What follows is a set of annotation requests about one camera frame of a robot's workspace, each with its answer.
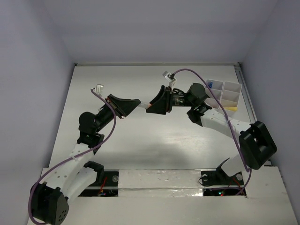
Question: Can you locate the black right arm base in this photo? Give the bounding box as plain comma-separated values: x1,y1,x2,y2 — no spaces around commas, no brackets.
198,158,246,196

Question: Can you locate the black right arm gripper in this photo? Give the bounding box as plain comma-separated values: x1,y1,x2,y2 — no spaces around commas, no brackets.
145,85,195,114

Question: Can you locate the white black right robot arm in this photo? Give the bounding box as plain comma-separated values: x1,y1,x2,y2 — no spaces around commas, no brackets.
146,83,277,184

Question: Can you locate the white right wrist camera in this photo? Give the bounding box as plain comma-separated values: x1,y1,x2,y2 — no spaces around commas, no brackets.
162,71,177,89

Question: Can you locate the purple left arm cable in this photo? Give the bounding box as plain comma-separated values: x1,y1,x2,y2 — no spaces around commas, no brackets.
28,89,117,223

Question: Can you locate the fat orange-tipped crayon pencil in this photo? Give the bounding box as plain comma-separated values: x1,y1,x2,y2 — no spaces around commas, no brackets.
138,102,151,109

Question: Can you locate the clear spray bottle blue cap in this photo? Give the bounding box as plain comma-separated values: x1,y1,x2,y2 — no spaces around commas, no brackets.
208,81,213,89

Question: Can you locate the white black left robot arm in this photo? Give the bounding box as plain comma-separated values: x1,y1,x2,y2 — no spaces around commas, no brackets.
28,95,141,225

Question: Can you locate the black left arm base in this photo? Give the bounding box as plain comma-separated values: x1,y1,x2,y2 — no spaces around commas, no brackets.
79,170,119,197

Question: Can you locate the yellow highlighter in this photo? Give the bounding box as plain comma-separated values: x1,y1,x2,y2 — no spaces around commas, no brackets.
224,107,238,112

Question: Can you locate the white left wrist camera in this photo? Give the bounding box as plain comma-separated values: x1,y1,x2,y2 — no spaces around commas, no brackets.
91,84,104,96

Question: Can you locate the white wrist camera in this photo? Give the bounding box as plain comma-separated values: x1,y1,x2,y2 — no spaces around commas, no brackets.
91,84,104,96
162,71,177,89

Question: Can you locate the white divided organizer box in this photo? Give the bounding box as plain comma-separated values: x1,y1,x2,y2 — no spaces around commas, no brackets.
206,79,242,114

